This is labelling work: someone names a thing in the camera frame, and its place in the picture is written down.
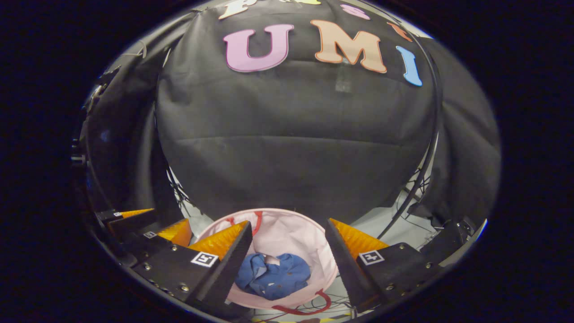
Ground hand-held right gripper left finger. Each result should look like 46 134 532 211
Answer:
132 220 253 310

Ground black floor cables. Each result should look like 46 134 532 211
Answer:
274 292 357 321

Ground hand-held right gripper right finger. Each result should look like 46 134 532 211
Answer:
324 218 442 314

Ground black tripod stand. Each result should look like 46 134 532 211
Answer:
395 166 433 220
166 164 196 211

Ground blue jacket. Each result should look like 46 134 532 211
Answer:
235 253 312 301

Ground dark floor object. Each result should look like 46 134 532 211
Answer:
419 218 478 265

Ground pink laundry hamper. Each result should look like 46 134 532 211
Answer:
193 208 340 316

